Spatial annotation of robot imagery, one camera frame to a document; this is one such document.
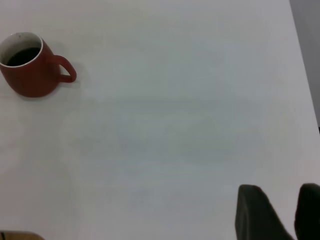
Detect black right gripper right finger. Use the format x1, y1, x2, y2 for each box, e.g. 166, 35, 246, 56
294, 183, 320, 240

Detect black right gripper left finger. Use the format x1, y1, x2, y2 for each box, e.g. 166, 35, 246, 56
234, 184, 296, 240

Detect red ceramic coffee mug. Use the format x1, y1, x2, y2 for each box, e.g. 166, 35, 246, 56
0, 31, 77, 99

